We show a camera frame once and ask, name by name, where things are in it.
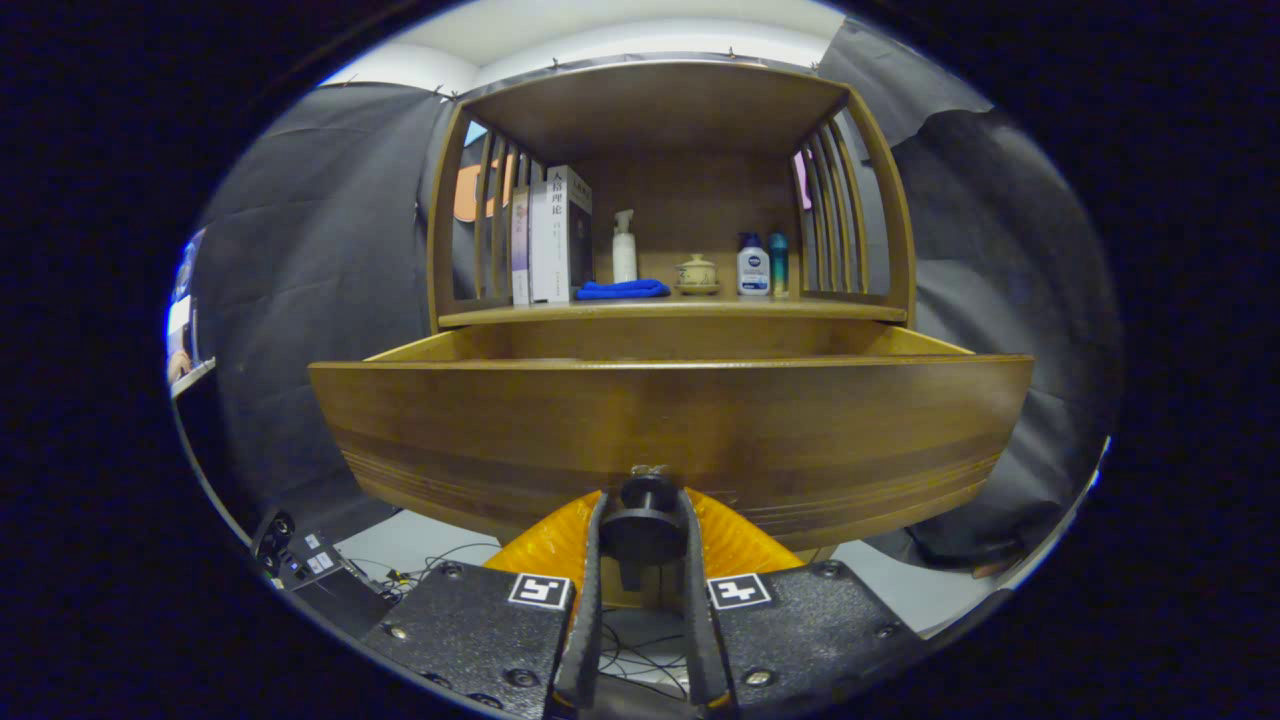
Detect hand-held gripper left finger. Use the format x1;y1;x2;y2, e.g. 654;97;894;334
360;488;609;720

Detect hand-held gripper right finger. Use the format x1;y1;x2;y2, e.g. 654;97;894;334
680;488;929;716

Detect wooden drawer with black knob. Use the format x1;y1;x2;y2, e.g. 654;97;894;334
308;325;1036;591

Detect wooden countertop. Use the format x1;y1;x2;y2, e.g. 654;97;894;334
437;290;909;329

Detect brown wooden cabinet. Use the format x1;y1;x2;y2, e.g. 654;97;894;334
428;60;918;563

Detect black electronic device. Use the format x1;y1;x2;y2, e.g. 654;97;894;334
250;510;396;641

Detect white lotion bottle blue cap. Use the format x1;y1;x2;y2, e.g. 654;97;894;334
737;233;771;297

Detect folded blue cloth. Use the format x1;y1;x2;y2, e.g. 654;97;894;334
576;279;672;301

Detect beige lidded teacup with saucer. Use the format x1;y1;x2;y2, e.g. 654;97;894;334
673;254;721;296

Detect small white shelf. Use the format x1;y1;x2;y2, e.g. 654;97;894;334
168;358;216;399

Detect thin pale purple book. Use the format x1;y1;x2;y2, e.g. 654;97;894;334
511;185;532;306

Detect plain white book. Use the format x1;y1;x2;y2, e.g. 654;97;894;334
528;180;552;304

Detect white pump bottle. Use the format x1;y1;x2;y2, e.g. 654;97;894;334
612;209;639;284

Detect black backdrop cloth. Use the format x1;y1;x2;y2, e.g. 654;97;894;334
185;20;1121;571

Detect white book with dark cover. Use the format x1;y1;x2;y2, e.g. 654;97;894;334
545;165;594;303

